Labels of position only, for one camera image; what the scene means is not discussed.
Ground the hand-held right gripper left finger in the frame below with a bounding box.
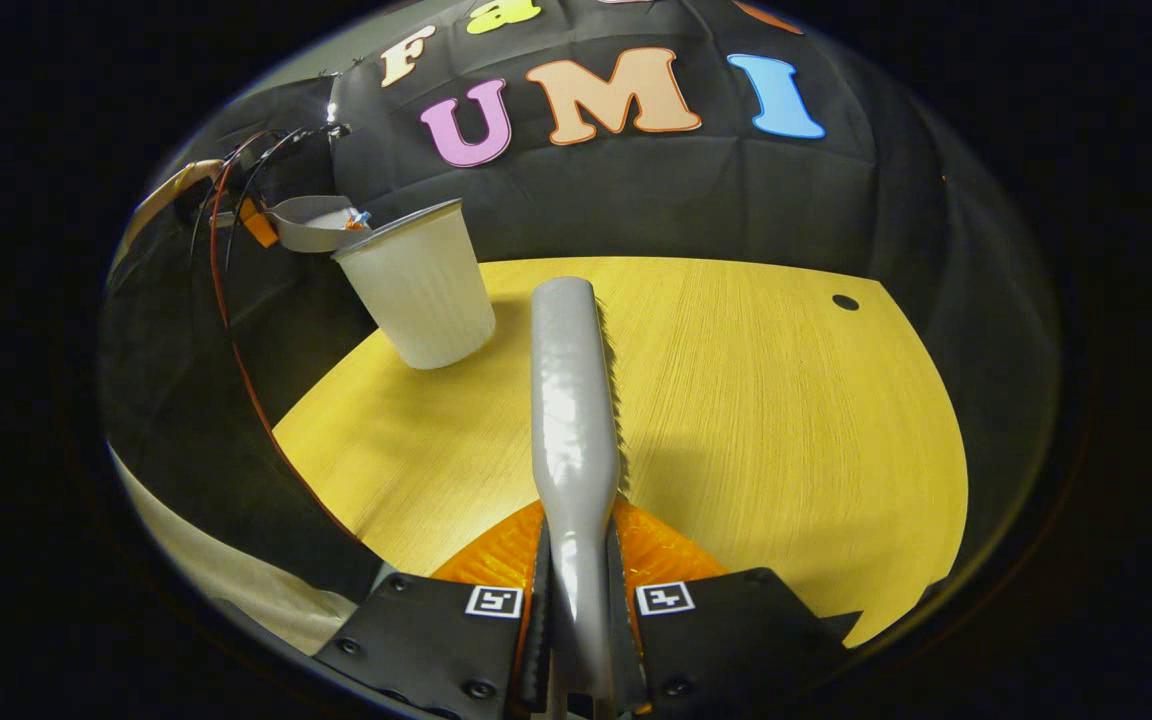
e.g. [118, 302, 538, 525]
[314, 500, 552, 716]

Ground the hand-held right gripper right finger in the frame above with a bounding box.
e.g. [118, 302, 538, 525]
[606, 497, 862, 716]

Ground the grey plastic dustpan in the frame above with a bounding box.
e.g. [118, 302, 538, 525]
[264, 195, 374, 254]

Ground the white ribbed garbage bin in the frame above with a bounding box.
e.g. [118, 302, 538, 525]
[331, 198, 497, 371]

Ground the small grey broom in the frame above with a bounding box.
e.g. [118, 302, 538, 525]
[530, 277, 627, 720]

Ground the yellow wooden desktop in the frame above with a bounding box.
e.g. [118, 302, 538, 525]
[271, 256, 969, 649]

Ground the black cable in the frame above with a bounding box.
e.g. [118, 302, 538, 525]
[189, 123, 352, 263]

